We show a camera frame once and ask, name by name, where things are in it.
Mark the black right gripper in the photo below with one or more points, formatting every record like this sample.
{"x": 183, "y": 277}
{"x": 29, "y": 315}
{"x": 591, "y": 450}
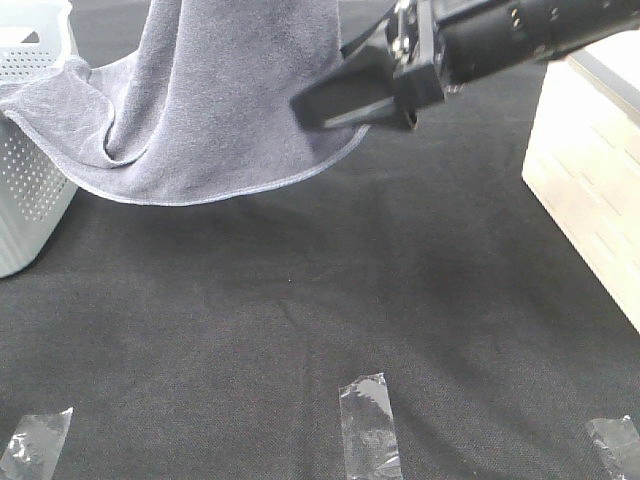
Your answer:
{"x": 436, "y": 46}

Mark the grey purple towel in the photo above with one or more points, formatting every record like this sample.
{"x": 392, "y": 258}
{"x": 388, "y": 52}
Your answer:
{"x": 199, "y": 112}

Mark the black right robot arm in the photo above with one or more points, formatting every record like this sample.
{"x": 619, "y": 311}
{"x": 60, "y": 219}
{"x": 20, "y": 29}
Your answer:
{"x": 576, "y": 24}

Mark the cream storage box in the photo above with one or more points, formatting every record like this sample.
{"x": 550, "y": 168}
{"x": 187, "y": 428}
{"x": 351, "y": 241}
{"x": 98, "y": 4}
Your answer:
{"x": 582, "y": 160}

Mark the black table mat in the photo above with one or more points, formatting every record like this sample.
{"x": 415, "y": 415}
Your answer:
{"x": 210, "y": 342}

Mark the grey perforated laundry basket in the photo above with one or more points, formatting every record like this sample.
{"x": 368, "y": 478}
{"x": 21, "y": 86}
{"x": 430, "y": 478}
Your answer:
{"x": 35, "y": 36}

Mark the clear tape strip middle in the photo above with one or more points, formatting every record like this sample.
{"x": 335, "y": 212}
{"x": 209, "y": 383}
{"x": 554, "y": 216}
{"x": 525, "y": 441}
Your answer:
{"x": 368, "y": 430}

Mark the clear tape strip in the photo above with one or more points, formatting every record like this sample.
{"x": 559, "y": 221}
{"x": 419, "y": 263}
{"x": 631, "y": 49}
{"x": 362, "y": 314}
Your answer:
{"x": 368, "y": 430}
{"x": 35, "y": 447}
{"x": 617, "y": 443}

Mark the clear tape strip right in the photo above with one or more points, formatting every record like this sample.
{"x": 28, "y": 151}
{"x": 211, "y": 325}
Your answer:
{"x": 617, "y": 443}

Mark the clear tape strip left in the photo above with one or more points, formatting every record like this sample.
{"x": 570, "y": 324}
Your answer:
{"x": 35, "y": 447}

